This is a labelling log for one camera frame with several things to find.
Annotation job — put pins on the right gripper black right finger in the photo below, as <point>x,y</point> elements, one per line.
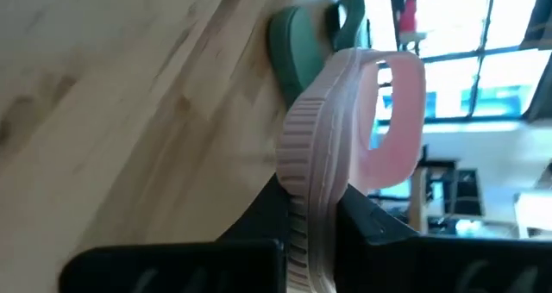
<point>431,267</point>

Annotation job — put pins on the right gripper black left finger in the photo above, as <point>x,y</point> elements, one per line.
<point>172,267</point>

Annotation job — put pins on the pink slide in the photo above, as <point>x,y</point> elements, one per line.
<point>310,155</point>

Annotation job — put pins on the black monitor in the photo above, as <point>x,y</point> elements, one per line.
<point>466,194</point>

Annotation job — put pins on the large window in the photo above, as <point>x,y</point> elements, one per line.
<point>453,21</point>

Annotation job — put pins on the red hanging object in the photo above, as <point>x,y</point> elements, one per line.
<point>407,15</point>

